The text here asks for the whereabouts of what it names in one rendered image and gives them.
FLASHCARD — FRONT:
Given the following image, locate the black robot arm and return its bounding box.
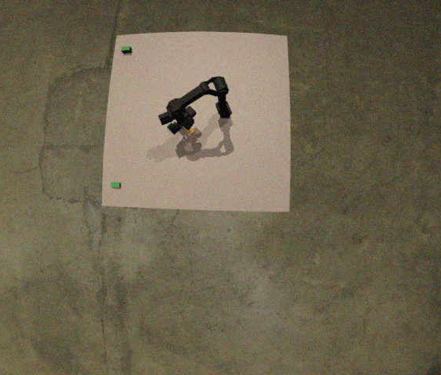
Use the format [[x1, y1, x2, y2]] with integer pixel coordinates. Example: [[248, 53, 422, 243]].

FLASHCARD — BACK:
[[158, 77, 233, 130]]

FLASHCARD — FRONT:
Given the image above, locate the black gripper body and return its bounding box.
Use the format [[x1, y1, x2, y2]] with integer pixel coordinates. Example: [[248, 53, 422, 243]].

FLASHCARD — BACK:
[[167, 106, 196, 134]]

